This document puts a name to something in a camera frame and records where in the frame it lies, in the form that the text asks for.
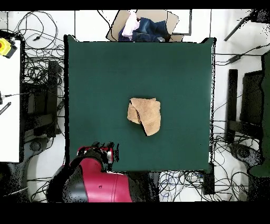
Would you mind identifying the green cloth covered furniture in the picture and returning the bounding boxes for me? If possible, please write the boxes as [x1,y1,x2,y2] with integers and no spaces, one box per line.
[248,50,270,177]

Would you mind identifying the black power adapter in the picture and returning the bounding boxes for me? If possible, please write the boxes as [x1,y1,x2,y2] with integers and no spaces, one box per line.
[228,54,243,63]

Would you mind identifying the black cable tangle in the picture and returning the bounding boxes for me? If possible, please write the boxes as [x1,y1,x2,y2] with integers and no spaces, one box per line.
[158,170,249,201]
[16,10,65,85]

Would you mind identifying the white pink garment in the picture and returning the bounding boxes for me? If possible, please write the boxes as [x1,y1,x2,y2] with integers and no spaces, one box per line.
[121,10,141,40]

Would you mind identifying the tan terry towel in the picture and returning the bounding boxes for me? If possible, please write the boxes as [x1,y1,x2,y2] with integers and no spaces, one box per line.
[127,97,161,137]

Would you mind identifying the dark green table cloth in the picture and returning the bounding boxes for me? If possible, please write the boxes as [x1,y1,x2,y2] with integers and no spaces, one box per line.
[63,34,217,173]

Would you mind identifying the black power strip box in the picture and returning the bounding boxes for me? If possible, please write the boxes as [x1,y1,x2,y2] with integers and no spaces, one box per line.
[202,164,215,195]

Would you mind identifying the black tripod leg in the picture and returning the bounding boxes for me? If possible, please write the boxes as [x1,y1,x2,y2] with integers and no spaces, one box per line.
[224,8,270,42]

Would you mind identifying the black floor stand frame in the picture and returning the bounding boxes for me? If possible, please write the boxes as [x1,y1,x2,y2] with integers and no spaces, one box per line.
[224,69,264,144]
[21,60,64,138]

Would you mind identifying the white side table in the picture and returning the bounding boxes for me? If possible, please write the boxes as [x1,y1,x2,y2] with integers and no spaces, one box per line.
[0,40,22,163]

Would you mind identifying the brown cardboard box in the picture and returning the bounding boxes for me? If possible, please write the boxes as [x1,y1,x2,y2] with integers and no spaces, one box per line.
[105,9,184,42]

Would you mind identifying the blue denim jeans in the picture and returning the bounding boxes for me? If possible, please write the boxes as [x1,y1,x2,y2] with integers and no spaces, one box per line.
[118,17,171,42]

